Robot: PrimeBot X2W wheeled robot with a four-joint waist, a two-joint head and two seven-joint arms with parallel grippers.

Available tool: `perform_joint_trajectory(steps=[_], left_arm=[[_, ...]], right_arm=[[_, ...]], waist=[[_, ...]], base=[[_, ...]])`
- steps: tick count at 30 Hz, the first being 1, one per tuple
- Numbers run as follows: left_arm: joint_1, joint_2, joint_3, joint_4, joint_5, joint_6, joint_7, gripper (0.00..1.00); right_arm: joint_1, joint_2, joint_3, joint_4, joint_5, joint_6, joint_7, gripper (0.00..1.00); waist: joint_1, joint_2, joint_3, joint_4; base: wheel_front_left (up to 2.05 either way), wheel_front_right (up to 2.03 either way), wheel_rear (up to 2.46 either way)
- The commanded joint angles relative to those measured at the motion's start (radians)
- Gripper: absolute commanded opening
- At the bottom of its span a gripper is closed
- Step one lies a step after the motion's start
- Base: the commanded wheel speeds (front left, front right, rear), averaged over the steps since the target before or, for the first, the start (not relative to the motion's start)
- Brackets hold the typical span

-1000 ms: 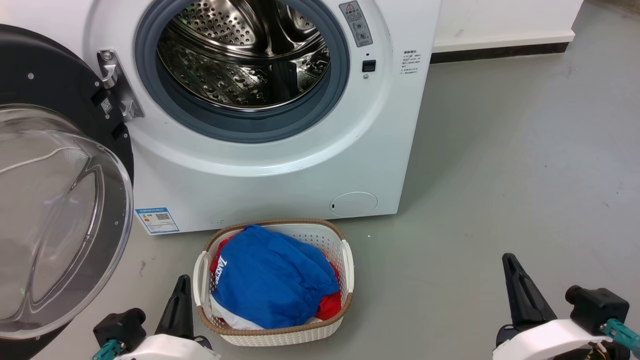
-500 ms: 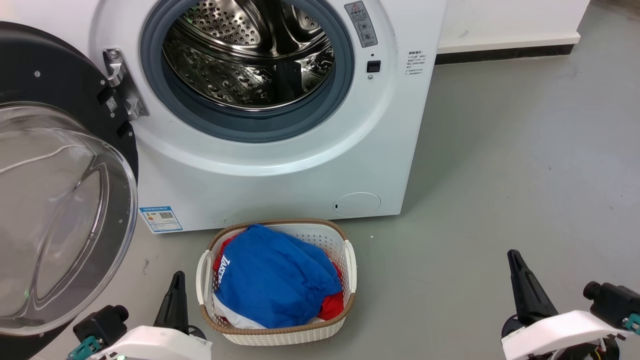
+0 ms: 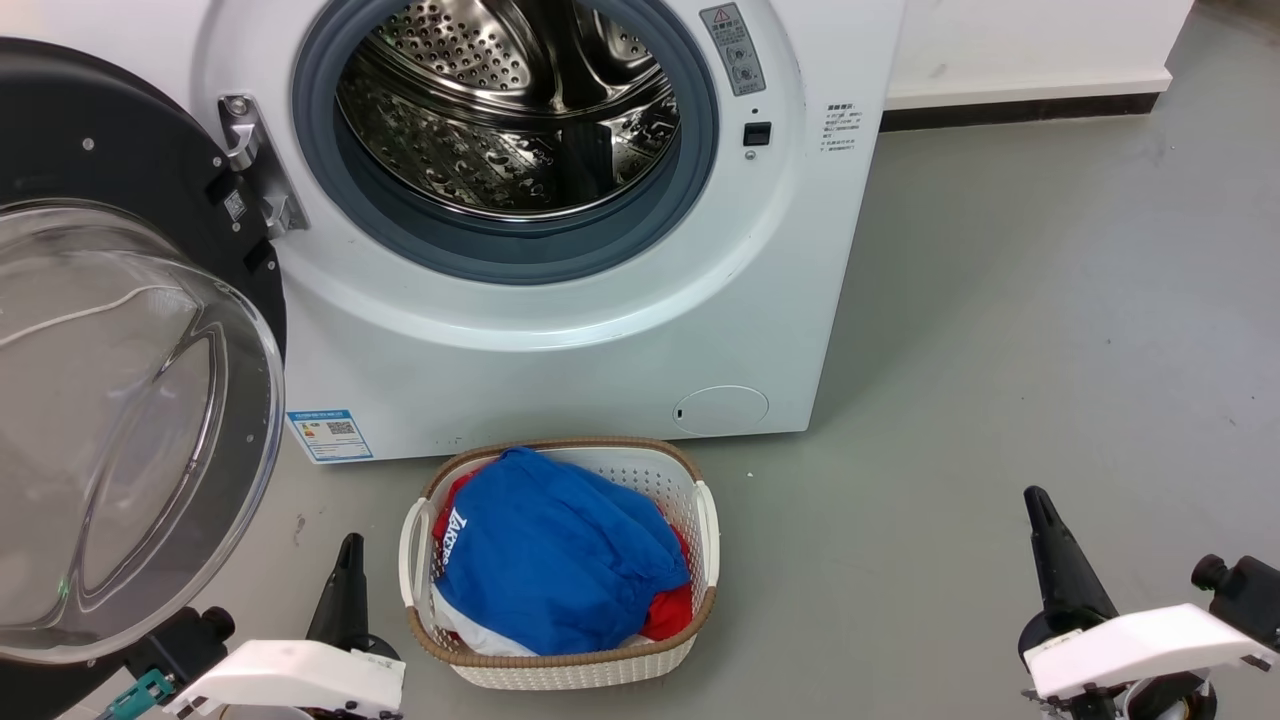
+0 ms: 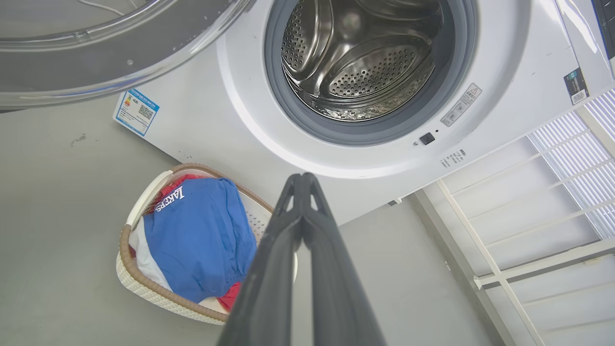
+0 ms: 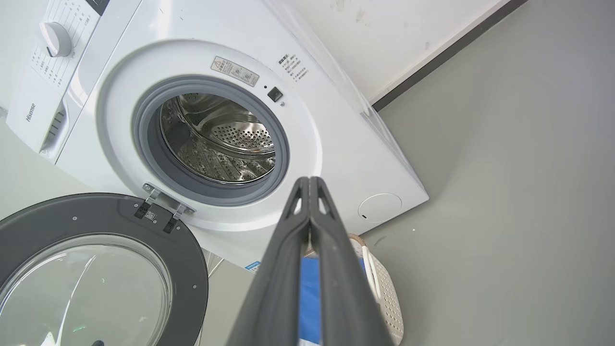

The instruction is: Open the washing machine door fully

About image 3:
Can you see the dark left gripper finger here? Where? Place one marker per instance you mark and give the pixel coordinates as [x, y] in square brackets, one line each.
[358, 600]
[335, 600]

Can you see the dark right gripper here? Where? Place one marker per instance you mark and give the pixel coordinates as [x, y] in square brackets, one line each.
[1160, 700]

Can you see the black round glass washer door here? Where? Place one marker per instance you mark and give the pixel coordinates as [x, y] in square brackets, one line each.
[120, 420]

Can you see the white front-load washing machine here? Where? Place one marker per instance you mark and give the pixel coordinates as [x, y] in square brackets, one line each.
[560, 360]

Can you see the silver metal door hinge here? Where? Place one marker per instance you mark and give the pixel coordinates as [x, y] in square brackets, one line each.
[255, 165]

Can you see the black door latch slot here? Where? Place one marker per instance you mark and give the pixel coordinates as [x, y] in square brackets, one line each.
[757, 133]

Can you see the blue energy label sticker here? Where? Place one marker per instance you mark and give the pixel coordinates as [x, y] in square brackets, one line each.
[330, 435]

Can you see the blue garment with white lettering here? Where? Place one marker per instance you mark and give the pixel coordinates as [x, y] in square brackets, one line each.
[560, 560]

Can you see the teal connector piece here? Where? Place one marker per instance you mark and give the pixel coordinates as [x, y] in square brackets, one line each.
[135, 695]

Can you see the red garment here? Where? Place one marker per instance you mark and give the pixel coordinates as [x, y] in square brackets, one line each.
[668, 615]

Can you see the white woven laundry basket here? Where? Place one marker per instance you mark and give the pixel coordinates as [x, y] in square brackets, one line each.
[675, 490]

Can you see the round white filter cover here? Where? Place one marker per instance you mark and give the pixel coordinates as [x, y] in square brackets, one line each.
[720, 410]

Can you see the black baseboard strip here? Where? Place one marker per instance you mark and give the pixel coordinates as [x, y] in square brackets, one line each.
[1020, 110]

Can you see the grey warning sticker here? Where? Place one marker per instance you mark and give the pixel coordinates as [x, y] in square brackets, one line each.
[732, 48]

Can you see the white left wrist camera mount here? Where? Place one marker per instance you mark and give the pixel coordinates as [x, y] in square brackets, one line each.
[290, 680]

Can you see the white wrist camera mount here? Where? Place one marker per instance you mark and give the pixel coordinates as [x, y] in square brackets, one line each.
[290, 680]
[1140, 645]

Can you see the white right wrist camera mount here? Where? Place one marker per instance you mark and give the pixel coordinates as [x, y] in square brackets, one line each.
[1140, 645]

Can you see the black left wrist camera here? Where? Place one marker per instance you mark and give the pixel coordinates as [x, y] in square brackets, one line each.
[180, 640]

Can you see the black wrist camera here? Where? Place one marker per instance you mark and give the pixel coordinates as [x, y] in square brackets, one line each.
[1245, 590]
[180, 640]

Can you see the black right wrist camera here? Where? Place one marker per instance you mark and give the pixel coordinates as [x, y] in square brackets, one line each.
[1245, 590]

